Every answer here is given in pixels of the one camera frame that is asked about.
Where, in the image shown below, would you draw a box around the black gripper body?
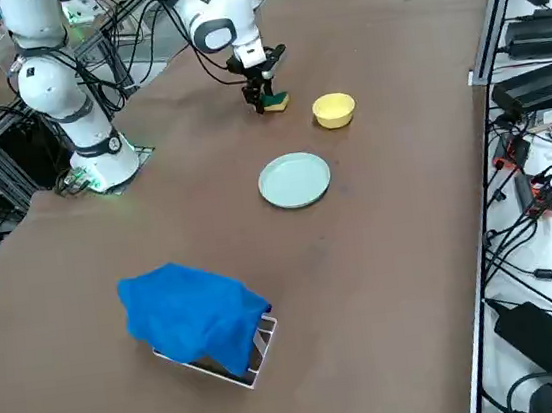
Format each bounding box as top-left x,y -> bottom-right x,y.
225,50 -> 275,90

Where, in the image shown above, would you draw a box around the green and yellow sponge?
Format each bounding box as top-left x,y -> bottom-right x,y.
261,89 -> 292,115

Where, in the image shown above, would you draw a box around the pale green plate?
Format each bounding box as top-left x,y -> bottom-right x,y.
254,148 -> 336,214

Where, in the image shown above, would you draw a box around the small yellow bowl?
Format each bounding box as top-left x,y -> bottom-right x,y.
310,90 -> 359,133

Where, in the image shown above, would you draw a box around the blue cloth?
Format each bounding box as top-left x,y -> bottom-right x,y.
113,250 -> 281,391

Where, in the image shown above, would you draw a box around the black orange device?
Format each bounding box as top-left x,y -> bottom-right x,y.
490,131 -> 535,174
512,167 -> 552,221

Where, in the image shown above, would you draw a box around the long black power brick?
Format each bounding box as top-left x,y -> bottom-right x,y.
487,58 -> 552,116

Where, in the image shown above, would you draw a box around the black power supply box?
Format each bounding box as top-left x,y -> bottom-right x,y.
502,6 -> 552,63

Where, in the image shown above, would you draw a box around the aluminium profile post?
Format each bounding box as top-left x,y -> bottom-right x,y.
460,0 -> 543,88

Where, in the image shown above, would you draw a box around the white metal frame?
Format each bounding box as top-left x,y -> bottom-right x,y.
148,310 -> 287,402

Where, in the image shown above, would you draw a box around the black cable with ferrite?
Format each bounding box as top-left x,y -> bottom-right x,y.
479,232 -> 552,299

